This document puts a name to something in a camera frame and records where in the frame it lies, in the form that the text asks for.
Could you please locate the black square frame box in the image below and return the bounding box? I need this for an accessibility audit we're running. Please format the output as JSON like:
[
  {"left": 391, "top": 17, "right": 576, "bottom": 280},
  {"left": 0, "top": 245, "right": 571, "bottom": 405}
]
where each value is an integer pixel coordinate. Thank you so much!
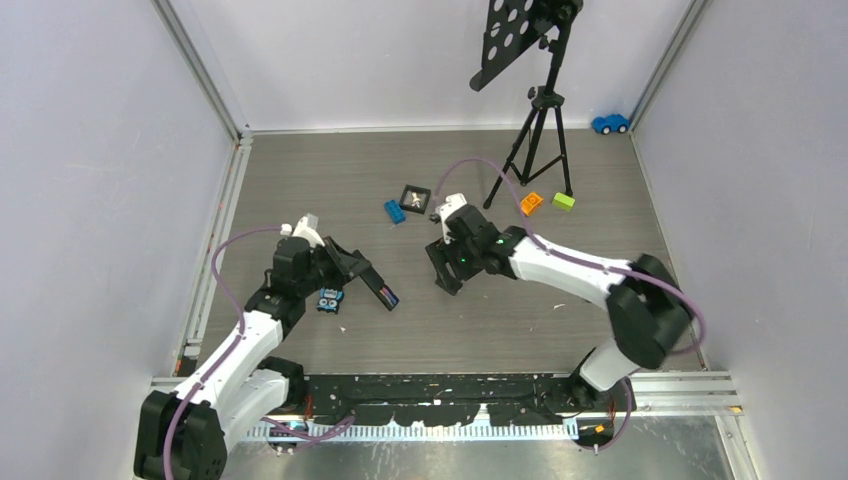
[{"left": 399, "top": 184, "right": 431, "bottom": 214}]

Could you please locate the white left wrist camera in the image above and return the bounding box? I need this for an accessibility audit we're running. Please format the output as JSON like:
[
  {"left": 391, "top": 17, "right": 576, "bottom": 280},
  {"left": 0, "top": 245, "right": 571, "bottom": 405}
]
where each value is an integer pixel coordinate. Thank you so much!
[{"left": 280, "top": 213, "right": 325, "bottom": 248}]

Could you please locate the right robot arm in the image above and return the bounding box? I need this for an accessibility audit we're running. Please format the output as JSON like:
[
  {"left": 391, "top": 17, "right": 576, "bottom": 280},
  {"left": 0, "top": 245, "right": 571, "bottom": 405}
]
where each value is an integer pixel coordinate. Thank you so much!
[{"left": 425, "top": 200, "right": 695, "bottom": 411}]

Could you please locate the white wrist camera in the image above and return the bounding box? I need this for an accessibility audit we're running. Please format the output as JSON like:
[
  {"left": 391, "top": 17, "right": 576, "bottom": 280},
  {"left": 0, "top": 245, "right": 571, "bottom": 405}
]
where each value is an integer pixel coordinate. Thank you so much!
[
  {"left": 280, "top": 213, "right": 325, "bottom": 248},
  {"left": 429, "top": 193, "right": 468, "bottom": 244}
]

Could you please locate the green toy brick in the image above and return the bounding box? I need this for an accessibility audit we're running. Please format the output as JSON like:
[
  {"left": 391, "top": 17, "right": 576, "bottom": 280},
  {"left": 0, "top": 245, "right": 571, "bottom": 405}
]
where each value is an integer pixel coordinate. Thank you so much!
[{"left": 551, "top": 192, "right": 576, "bottom": 211}]

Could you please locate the white remote control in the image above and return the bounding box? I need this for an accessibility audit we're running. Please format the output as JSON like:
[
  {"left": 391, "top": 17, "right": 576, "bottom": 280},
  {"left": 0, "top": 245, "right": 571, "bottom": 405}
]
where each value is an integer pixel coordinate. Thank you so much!
[{"left": 436, "top": 200, "right": 453, "bottom": 229}]

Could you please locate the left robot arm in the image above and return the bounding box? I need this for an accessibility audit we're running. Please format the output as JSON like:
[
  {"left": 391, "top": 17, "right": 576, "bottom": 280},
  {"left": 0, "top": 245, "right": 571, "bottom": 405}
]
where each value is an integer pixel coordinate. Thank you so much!
[{"left": 133, "top": 235, "right": 374, "bottom": 479}]

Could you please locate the blue toy car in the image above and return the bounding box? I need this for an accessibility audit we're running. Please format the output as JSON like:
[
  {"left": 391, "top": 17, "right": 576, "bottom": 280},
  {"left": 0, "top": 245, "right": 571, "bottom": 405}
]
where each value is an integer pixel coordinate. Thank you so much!
[{"left": 591, "top": 114, "right": 630, "bottom": 135}]

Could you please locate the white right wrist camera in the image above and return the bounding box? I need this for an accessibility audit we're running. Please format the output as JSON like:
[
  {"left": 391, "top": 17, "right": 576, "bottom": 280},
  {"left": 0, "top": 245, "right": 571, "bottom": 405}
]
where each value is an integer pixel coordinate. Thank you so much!
[{"left": 429, "top": 193, "right": 468, "bottom": 244}]

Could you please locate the blue toy brick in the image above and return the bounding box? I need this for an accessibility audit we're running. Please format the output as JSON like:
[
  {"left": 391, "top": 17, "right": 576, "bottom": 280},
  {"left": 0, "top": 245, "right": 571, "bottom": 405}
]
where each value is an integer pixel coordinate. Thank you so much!
[{"left": 384, "top": 199, "right": 407, "bottom": 225}]

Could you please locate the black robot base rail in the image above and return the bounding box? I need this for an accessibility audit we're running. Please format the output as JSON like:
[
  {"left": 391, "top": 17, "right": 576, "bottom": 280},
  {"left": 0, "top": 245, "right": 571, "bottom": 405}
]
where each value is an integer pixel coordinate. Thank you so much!
[{"left": 241, "top": 354, "right": 637, "bottom": 429}]

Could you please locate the orange toy brick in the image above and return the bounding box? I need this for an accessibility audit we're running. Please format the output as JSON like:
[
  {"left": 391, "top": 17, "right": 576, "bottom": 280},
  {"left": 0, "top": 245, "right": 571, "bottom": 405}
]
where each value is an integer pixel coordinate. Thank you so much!
[{"left": 520, "top": 192, "right": 544, "bottom": 217}]

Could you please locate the blue robot face toy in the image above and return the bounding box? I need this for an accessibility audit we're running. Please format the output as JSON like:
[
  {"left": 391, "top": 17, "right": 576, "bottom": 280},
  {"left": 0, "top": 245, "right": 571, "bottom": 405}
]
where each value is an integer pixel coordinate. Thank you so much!
[{"left": 316, "top": 288, "right": 345, "bottom": 314}]

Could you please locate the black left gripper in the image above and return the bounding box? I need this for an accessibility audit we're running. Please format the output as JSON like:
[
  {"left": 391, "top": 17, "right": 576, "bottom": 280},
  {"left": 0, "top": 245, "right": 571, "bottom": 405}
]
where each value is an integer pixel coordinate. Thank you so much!
[{"left": 298, "top": 237, "right": 369, "bottom": 297}]

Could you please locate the black tripod stand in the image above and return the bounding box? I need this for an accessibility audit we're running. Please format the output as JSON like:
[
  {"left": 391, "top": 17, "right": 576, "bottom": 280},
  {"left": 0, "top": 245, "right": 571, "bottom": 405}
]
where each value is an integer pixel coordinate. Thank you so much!
[{"left": 469, "top": 0, "right": 584, "bottom": 197}]

